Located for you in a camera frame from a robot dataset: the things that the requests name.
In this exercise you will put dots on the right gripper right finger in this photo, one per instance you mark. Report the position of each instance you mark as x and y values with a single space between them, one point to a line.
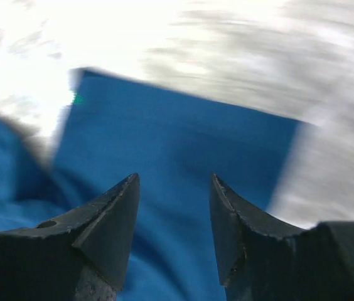
260 257

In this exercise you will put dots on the blue t-shirt with print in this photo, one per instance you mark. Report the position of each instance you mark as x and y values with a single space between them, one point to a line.
175 142

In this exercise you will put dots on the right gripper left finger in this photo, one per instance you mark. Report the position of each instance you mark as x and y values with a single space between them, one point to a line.
80 255

